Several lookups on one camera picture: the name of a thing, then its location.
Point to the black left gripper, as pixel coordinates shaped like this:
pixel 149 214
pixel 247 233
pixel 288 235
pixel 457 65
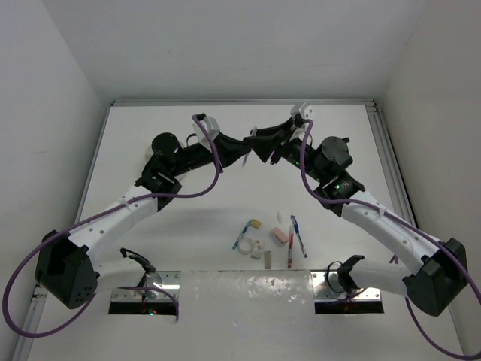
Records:
pixel 228 149

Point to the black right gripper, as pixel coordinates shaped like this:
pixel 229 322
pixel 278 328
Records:
pixel 276 138

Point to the teal blue pen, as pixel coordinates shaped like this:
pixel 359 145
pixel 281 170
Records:
pixel 241 235

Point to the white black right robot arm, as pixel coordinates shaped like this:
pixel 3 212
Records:
pixel 430 273

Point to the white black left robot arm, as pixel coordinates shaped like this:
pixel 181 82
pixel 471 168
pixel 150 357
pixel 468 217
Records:
pixel 69 267

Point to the yellow eraser block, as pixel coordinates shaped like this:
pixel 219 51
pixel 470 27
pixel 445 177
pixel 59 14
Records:
pixel 255 223

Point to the white round desk organizer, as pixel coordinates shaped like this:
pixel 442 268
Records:
pixel 148 153

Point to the blue ballpoint pen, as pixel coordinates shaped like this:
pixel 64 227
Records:
pixel 298 235

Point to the red pen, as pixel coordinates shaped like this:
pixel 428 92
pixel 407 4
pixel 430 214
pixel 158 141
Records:
pixel 290 246

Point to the clear tape roll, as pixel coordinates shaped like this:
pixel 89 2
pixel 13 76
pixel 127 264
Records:
pixel 245 246

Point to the pink stapler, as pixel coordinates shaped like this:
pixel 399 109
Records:
pixel 280 235

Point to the white correction tape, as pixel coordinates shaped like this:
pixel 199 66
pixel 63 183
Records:
pixel 257 250

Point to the grey staple box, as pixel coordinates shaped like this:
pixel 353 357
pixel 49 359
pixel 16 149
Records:
pixel 267 260

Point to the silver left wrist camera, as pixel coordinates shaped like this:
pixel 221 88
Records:
pixel 206 129

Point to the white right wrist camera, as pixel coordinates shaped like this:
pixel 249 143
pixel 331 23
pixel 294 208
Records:
pixel 299 116

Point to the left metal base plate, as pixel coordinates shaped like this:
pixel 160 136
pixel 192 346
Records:
pixel 158 287

